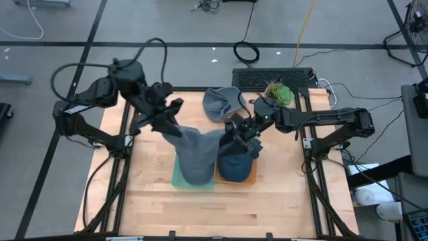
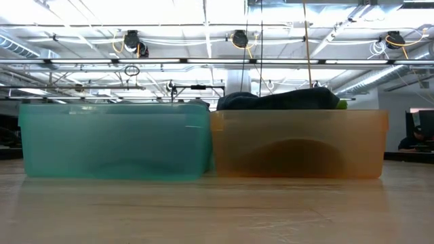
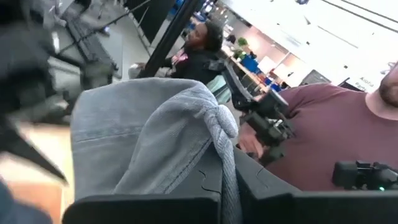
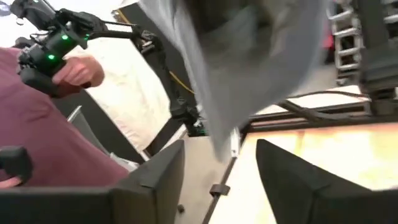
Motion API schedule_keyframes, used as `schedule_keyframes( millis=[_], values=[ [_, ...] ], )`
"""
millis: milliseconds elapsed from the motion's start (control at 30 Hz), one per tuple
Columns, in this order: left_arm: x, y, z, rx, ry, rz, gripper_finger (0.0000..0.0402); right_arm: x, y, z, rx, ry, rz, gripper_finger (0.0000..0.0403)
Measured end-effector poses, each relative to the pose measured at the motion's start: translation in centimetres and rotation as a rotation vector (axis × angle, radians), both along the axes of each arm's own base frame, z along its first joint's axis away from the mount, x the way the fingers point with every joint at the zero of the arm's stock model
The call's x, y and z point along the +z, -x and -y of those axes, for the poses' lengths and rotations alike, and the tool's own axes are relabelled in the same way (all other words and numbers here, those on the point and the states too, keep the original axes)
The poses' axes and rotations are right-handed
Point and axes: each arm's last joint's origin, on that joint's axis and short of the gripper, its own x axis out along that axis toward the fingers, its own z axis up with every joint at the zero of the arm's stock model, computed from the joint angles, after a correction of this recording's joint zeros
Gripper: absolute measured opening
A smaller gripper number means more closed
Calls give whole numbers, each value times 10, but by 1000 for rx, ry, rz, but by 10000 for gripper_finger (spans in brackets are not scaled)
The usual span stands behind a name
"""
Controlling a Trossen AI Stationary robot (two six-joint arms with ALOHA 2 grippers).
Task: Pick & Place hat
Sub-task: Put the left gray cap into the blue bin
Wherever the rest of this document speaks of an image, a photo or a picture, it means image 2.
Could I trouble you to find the silver ventilation duct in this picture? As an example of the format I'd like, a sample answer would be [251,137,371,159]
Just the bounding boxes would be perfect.
[334,63,434,99]
[0,33,41,59]

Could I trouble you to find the black ceiling cable reel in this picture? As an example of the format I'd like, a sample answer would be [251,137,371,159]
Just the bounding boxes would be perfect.
[231,29,250,49]
[122,29,151,59]
[385,30,407,51]

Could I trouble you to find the white building column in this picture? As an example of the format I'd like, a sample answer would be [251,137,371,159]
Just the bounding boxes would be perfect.
[224,69,252,96]

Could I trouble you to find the person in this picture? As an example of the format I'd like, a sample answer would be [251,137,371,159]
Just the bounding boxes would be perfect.
[397,125,429,153]

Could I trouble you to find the large grey fabric hat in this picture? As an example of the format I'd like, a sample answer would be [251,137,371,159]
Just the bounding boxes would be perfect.
[81,157,206,180]

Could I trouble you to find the thin black hanging cable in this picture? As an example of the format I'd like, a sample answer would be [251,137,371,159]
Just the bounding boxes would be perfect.
[258,0,265,98]

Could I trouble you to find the black stand frame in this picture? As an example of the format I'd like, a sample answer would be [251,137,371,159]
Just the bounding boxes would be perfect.
[170,84,227,104]

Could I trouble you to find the yellow hanging cable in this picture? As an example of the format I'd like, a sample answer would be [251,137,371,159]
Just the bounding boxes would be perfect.
[301,0,315,89]

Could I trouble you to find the teal translucent plastic bin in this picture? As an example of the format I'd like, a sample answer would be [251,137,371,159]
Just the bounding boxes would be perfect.
[18,102,214,182]

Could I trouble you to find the orange translucent plastic bin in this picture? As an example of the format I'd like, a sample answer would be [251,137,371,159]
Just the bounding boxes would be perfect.
[209,108,390,180]

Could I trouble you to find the black computer monitor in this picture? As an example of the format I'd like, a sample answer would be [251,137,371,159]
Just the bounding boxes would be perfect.
[405,108,434,138]

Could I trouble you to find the looped black cable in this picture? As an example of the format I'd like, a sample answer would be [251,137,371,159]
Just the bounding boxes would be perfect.
[123,64,141,77]

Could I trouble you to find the black hanging cable with coil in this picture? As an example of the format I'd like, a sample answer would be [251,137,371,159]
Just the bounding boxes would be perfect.
[235,0,251,94]

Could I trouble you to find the dark blue denim hat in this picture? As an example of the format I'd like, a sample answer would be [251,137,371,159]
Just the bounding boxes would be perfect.
[216,91,262,111]
[233,138,347,178]
[257,86,341,110]

